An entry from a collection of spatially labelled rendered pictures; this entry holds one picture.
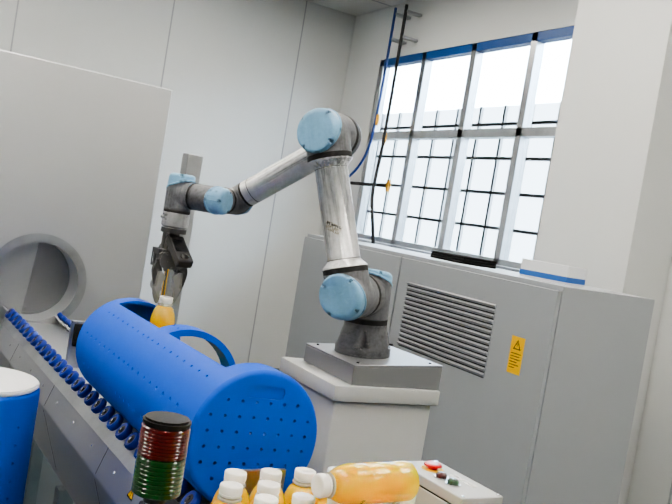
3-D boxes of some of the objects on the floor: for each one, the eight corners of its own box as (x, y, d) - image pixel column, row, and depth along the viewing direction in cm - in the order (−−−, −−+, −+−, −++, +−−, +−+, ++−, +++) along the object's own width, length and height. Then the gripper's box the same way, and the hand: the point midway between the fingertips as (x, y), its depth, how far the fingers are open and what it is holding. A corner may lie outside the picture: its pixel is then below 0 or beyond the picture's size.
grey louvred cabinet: (339, 468, 522) (377, 244, 517) (591, 649, 334) (655, 299, 329) (262, 469, 496) (301, 232, 491) (488, 665, 308) (555, 285, 303)
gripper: (186, 229, 238) (175, 301, 239) (148, 223, 232) (137, 298, 233) (197, 232, 231) (185, 306, 232) (158, 226, 225) (146, 303, 226)
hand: (165, 299), depth 230 cm, fingers closed on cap, 4 cm apart
